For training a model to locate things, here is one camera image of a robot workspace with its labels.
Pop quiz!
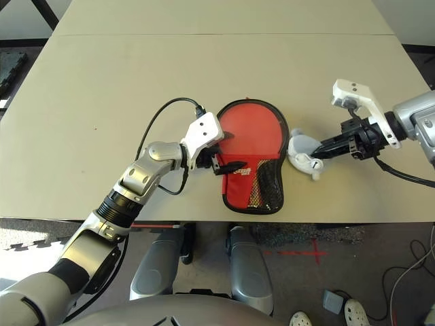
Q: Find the grey speckled puzzle mat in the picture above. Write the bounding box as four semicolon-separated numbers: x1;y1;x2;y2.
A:
0;219;79;252

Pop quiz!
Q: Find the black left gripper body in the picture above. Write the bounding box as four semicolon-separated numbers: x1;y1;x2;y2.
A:
196;146;220;170

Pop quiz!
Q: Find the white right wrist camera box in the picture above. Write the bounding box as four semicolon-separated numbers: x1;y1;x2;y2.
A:
331;79;402;150

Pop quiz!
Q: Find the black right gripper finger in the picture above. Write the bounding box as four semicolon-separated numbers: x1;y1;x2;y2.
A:
321;134;354;150
311;145;354;160

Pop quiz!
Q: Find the grey right robot leg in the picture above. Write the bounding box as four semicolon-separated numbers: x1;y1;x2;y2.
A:
224;225;275;315

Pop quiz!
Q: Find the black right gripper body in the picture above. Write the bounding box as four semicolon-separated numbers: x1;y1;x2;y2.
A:
341;117;392;162

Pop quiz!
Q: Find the black foam floor mat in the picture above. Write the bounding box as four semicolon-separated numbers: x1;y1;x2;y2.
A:
0;50;28;96

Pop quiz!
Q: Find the black metal table frame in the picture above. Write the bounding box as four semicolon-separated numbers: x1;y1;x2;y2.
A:
33;0;60;35

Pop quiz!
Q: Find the grey left robot leg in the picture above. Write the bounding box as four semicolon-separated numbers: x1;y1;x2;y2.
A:
129;223;196;302

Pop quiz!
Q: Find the black floor cable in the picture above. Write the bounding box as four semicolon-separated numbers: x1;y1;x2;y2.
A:
382;239;435;322

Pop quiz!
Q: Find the grey foot pedal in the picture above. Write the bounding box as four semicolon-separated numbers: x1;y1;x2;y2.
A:
322;289;345;310

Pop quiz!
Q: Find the grey robot leg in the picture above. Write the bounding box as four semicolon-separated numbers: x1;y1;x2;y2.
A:
224;225;275;315
129;223;196;302

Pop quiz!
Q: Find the grey robot torso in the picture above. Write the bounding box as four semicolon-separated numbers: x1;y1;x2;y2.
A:
66;293;293;326

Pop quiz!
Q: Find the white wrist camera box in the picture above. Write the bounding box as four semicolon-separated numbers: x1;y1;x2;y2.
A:
331;79;402;150
179;111;226;170

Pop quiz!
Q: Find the red ping-pong paddle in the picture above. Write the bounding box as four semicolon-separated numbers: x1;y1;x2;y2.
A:
219;103;285;209

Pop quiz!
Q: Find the red black paddle case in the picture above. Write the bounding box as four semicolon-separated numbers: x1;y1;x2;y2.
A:
215;98;292;215

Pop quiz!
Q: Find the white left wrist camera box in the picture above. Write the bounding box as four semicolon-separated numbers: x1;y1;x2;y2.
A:
179;111;226;170

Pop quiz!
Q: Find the white perforated shoe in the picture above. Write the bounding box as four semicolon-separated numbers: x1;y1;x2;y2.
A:
343;298;370;326
290;311;312;326

